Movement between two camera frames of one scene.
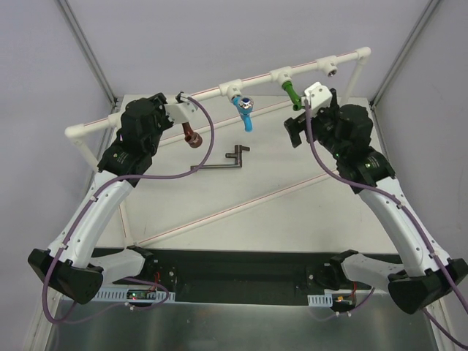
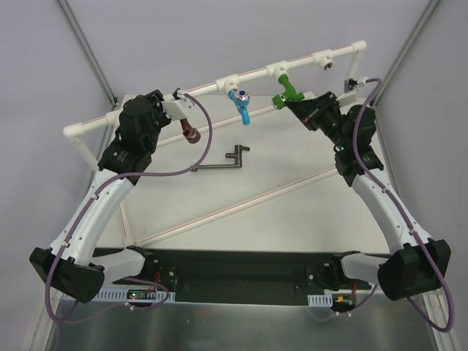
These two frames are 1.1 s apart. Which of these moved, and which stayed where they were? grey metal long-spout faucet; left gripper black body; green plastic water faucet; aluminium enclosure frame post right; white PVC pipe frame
Moved: white PVC pipe frame; green plastic water faucet
Stayed: left gripper black body; grey metal long-spout faucet; aluminium enclosure frame post right
